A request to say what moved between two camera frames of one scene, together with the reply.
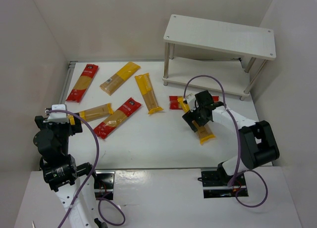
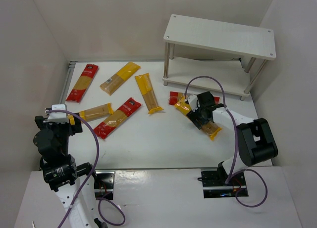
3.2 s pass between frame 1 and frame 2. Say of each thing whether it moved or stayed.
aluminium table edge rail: stayed
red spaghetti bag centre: stayed
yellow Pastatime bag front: moved
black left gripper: stayed
